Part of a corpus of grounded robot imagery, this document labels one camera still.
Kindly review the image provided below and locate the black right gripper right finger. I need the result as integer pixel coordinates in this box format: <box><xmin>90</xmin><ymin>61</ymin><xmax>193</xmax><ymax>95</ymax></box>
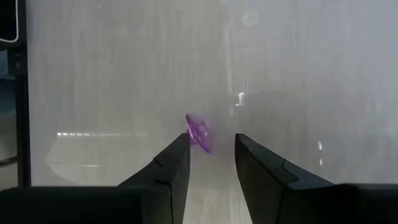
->
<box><xmin>234</xmin><ymin>133</ymin><xmax>335</xmax><ymax>224</ymax></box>

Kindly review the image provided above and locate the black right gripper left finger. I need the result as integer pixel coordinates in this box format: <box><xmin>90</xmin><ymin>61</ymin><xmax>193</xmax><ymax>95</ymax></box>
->
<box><xmin>118</xmin><ymin>133</ymin><xmax>191</xmax><ymax>224</ymax></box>

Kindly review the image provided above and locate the purple plastic goblet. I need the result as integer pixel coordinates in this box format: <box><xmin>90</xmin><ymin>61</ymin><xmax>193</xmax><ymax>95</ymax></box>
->
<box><xmin>185</xmin><ymin>113</ymin><xmax>212</xmax><ymax>154</ymax></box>

